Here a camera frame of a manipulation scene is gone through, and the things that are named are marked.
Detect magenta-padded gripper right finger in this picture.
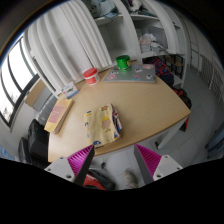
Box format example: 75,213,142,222
133,143,184,185

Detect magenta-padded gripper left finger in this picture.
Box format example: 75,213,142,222
44,144,96,187

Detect black soft bag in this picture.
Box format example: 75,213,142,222
27,118,50,164

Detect red and black bag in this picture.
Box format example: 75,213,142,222
81,168,116,191

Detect grey shoe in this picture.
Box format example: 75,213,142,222
123,169,139,189

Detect black hard suitcase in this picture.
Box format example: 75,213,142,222
18,136,34,164

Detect yellow and pink book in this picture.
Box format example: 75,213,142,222
43,98,75,135

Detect silver ribbed suitcase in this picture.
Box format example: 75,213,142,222
35,94,58,126

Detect red and black backpack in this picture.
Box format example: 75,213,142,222
173,88,193,133

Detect small white printed box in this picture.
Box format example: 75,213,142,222
61,81,80,100

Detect wooden and grey chair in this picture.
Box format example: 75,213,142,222
23,78,53,108

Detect white jar with red lid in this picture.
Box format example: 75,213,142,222
82,67,101,86

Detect grey laptop with stickers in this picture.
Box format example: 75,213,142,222
102,63,157,84

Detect dark framed window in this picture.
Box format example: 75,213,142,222
0,34,41,128

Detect green round can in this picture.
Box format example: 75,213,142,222
115,54,132,72

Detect white pleated curtain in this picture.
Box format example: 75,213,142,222
23,0,114,98

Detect white shelf unit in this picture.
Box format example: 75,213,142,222
83,0,189,88

